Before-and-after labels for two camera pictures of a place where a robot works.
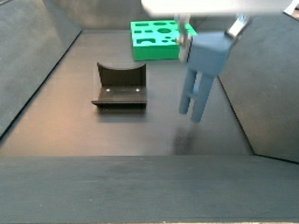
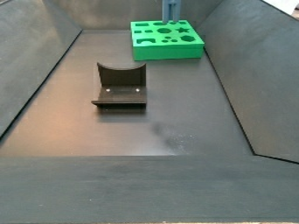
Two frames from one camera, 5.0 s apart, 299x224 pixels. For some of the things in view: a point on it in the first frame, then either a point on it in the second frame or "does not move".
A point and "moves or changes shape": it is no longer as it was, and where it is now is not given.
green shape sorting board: (154, 39) does not move
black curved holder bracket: (123, 87) does not move
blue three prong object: (206, 54) moves or changes shape
